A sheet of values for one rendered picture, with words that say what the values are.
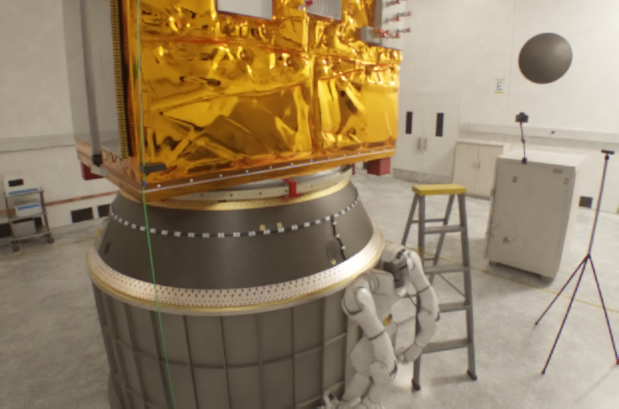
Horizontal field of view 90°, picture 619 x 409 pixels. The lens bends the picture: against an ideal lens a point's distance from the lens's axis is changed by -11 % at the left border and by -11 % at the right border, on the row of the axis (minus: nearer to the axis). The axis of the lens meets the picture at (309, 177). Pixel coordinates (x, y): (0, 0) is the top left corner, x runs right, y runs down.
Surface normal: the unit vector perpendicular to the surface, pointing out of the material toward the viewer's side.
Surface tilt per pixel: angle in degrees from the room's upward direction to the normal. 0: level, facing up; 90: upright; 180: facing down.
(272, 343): 90
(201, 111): 86
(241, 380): 90
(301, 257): 62
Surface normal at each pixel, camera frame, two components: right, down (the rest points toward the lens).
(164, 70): 0.60, 0.14
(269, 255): 0.30, -0.28
